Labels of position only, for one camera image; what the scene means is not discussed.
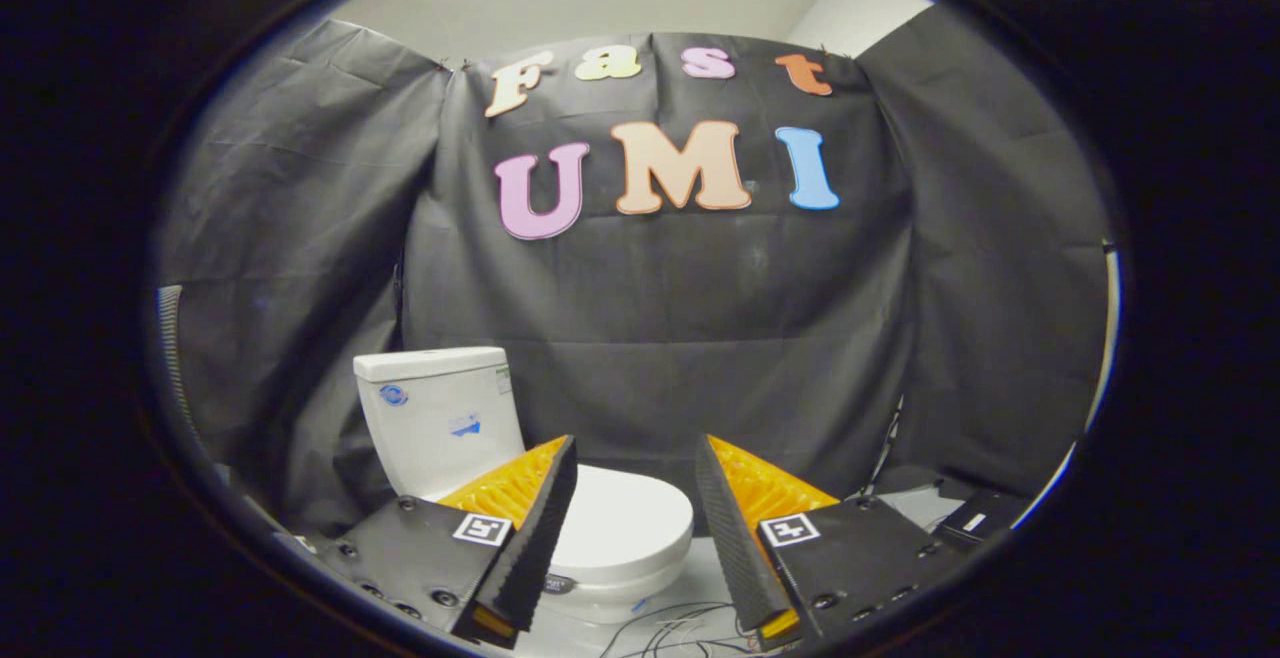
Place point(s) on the black backdrop cloth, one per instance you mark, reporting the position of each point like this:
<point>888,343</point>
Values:
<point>650,308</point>

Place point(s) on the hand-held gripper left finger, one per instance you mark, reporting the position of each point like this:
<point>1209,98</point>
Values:
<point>535,548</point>

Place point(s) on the white toilet lid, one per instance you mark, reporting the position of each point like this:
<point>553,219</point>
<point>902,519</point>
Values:
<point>630,518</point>

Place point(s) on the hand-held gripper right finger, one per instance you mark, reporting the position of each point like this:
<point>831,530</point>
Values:
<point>735,548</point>

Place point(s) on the white toilet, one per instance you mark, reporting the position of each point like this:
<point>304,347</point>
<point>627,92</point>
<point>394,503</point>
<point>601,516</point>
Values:
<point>435,418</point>

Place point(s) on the black box with white label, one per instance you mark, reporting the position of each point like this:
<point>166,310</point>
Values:
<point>985,523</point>

